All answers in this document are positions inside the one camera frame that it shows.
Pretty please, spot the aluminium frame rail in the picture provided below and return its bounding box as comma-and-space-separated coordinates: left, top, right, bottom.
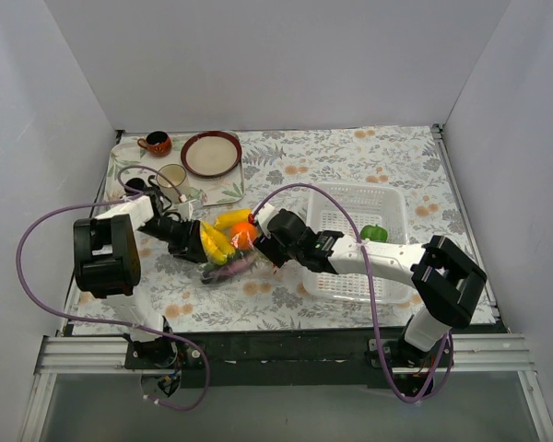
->
35, 329, 535, 374

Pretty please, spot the floral table mat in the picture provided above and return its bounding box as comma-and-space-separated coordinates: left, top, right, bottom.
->
71, 124, 498, 336

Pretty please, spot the orange fake fruit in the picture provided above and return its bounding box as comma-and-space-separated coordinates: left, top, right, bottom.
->
229, 221, 258, 251

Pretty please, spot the dark blue ceramic cup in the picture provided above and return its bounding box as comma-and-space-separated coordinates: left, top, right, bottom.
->
124, 178, 148, 196

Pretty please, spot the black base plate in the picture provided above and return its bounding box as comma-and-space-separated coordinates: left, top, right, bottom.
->
124, 327, 449, 389

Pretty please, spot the dark purple fake eggplant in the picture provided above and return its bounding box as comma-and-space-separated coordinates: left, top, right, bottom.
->
200, 255, 256, 285

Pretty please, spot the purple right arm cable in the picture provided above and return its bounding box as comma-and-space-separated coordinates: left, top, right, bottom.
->
252, 182, 455, 404

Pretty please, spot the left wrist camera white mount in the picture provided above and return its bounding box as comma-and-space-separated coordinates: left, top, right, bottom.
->
173, 198, 202, 221

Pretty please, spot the yellow fake banana bunch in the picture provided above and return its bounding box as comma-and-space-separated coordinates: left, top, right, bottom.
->
199, 221, 236, 265

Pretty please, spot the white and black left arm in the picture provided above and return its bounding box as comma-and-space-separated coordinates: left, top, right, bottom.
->
73, 194, 206, 368

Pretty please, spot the red rimmed beige plate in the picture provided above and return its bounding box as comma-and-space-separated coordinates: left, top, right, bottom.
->
181, 131, 242, 179

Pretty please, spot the brown ceramic cup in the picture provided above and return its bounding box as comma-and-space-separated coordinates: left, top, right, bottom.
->
137, 131, 172, 157

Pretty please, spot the clear zip top bag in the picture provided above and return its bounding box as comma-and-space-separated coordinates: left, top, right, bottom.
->
198, 220, 280, 285

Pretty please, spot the green fake bell pepper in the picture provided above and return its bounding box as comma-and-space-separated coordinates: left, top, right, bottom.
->
359, 225, 388, 243

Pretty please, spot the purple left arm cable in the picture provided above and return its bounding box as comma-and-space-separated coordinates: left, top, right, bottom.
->
16, 165, 212, 412

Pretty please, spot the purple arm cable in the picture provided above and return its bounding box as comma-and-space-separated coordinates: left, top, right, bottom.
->
16, 165, 212, 412
252, 182, 455, 404

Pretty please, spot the floral serving tray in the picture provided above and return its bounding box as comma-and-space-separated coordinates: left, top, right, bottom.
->
104, 133, 244, 208

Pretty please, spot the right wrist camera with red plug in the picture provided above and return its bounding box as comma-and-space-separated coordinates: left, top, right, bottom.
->
249, 203, 278, 233

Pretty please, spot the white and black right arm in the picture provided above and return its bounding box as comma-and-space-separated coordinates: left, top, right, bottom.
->
248, 205, 487, 366

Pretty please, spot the white perforated plastic basket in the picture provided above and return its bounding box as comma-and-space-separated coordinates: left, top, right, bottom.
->
302, 181, 415, 304

